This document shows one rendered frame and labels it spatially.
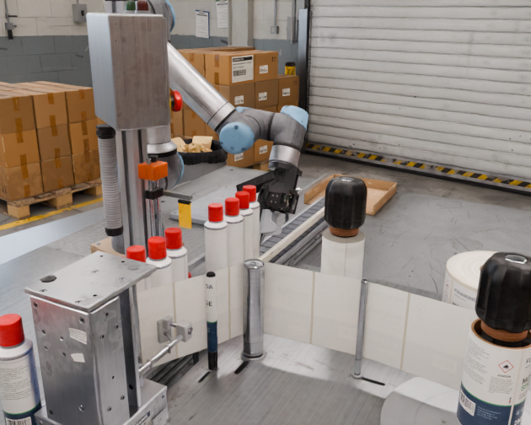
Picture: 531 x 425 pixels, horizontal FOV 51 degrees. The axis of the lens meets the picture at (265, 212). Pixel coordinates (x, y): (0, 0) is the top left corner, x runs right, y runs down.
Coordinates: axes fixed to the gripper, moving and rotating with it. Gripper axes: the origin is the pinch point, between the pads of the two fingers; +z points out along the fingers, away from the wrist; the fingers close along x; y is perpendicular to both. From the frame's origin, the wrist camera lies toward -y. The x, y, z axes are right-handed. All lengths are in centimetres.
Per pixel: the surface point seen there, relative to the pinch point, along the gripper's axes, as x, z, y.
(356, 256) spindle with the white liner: -21.1, 1.1, 32.1
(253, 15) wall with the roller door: 390, -283, -257
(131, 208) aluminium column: -33.5, 1.8, -14.4
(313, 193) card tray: 64, -27, -12
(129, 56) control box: -60, -20, -2
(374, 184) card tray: 82, -38, 5
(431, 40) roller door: 350, -239, -44
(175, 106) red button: -48, -16, 1
